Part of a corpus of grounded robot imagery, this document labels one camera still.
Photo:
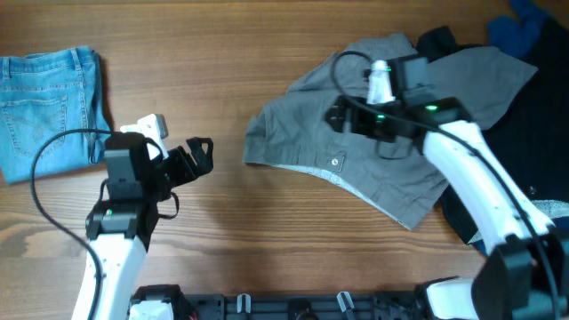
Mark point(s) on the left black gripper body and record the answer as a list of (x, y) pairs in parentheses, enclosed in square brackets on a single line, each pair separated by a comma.
[(179, 164)]

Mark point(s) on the grey shorts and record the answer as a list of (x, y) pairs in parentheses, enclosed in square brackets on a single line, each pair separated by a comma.
[(291, 133)]

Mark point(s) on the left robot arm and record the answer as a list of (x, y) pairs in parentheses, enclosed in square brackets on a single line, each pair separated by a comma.
[(119, 229)]

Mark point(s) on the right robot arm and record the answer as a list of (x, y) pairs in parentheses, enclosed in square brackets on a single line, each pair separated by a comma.
[(525, 275)]

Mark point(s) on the folded light blue jeans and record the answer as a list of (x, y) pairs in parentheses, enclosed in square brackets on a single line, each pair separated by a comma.
[(43, 95)]

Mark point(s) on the dark blue garment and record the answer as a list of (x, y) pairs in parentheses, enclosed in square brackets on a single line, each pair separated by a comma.
[(521, 100)]

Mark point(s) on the black garment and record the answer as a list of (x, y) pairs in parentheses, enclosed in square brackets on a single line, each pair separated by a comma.
[(451, 73)]

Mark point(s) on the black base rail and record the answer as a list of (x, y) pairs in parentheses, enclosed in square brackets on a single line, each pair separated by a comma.
[(167, 301)]

